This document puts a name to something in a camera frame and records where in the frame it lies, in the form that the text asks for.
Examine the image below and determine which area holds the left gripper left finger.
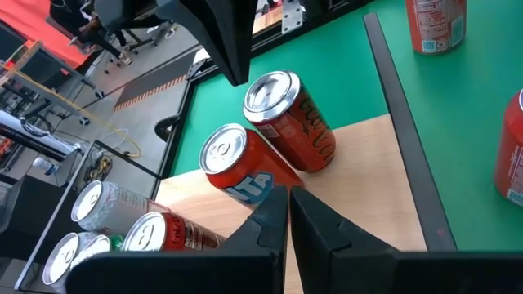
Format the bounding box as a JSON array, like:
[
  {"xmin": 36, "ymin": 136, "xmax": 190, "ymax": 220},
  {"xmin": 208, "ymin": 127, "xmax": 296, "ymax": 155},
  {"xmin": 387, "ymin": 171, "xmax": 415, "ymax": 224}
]
[{"xmin": 65, "ymin": 185, "xmax": 289, "ymax": 294}]

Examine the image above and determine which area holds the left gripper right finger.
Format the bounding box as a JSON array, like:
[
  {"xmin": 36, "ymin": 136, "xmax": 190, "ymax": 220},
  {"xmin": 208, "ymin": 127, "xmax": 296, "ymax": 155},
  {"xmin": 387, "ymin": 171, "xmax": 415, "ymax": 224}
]
[{"xmin": 289, "ymin": 186, "xmax": 523, "ymax": 294}]

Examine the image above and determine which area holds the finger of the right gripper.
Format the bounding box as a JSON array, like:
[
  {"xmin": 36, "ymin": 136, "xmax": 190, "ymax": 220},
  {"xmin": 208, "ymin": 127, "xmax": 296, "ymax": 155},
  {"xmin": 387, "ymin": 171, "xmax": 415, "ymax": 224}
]
[{"xmin": 156, "ymin": 0, "xmax": 263, "ymax": 87}]

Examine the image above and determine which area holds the white and red soda can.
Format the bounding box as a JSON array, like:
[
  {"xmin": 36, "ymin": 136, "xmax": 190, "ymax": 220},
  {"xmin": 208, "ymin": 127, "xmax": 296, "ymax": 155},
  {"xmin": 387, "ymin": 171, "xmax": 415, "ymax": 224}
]
[
  {"xmin": 42, "ymin": 231, "xmax": 89, "ymax": 293},
  {"xmin": 71, "ymin": 180, "xmax": 171, "ymax": 236}
]

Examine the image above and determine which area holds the green lemon-lime soda can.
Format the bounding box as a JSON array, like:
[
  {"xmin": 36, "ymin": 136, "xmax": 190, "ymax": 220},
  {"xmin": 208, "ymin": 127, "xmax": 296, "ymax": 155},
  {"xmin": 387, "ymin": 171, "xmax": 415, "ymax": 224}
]
[{"xmin": 71, "ymin": 234, "xmax": 126, "ymax": 270}]

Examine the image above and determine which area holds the person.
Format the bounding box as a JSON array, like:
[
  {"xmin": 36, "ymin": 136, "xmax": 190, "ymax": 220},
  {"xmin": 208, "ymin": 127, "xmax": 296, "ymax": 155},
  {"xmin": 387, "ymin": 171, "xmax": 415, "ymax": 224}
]
[{"xmin": 48, "ymin": 0, "xmax": 134, "ymax": 66}]

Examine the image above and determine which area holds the black mat with striped edge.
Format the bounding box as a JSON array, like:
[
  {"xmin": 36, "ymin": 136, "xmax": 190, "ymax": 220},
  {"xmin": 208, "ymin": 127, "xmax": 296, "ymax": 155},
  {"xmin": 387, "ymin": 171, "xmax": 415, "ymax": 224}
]
[{"xmin": 112, "ymin": 51, "xmax": 201, "ymax": 114}]

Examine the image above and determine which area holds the orange cloth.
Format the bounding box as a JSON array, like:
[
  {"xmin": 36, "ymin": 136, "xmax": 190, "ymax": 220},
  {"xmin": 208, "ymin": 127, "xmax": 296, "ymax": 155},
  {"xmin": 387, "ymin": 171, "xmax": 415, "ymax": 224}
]
[{"xmin": 0, "ymin": 0, "xmax": 89, "ymax": 69}]

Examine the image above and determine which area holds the green table mat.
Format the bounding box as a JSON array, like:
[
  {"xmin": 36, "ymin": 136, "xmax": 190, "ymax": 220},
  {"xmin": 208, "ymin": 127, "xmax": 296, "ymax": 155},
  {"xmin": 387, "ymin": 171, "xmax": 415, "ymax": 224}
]
[{"xmin": 169, "ymin": 0, "xmax": 523, "ymax": 252}]

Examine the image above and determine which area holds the white plastic bottle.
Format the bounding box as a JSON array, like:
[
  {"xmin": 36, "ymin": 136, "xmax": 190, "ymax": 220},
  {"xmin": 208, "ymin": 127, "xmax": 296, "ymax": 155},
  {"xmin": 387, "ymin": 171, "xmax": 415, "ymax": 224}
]
[{"xmin": 31, "ymin": 156, "xmax": 58, "ymax": 176}]

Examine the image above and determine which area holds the white metal bracket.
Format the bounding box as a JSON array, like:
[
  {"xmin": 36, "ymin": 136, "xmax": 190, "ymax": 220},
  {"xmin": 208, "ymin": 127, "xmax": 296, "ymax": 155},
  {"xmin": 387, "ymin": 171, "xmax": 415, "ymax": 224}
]
[{"xmin": 280, "ymin": 0, "xmax": 304, "ymax": 34}]

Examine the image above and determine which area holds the wooden shelf with black frame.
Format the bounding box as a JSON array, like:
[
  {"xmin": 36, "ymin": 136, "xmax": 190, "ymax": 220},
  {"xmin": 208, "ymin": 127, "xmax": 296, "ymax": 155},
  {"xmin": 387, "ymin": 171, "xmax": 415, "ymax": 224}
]
[{"xmin": 14, "ymin": 11, "xmax": 458, "ymax": 294}]

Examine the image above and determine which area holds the yellow cable with plug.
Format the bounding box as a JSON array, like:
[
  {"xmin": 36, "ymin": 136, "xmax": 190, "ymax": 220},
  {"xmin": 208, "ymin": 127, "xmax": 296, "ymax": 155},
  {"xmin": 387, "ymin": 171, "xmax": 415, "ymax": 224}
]
[{"xmin": 96, "ymin": 127, "xmax": 143, "ymax": 159}]

